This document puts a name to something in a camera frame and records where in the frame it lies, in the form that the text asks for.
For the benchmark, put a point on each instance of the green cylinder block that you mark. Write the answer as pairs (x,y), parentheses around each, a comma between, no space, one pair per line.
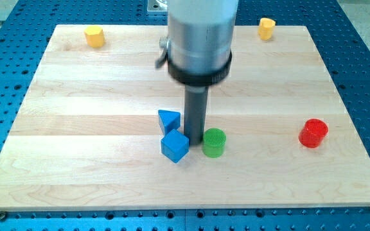
(214,140)

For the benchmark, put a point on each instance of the silver robot arm cylinder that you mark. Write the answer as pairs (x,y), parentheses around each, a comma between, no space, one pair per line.
(197,48)

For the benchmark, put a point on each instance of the blue triangle block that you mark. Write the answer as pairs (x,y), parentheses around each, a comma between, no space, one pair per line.
(169,120)

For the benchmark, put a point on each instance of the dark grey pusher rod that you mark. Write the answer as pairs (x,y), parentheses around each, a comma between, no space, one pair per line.
(195,104)

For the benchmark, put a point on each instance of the blue cube block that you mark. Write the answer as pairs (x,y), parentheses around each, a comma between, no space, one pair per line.
(174,145)

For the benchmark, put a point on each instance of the light wooden board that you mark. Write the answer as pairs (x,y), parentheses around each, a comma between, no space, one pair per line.
(87,135)

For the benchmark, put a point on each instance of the yellow pentagon block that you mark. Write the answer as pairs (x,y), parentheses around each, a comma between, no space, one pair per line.
(266,28)

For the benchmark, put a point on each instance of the yellow hexagon block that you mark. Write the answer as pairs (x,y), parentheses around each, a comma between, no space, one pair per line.
(94,36)

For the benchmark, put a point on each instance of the red cylinder block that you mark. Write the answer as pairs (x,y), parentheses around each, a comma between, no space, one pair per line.
(313,133)

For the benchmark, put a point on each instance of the blue perforated metal table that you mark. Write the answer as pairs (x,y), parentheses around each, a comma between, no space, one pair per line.
(26,31)

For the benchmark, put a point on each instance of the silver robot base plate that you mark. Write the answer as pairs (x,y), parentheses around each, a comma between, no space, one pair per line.
(157,6)

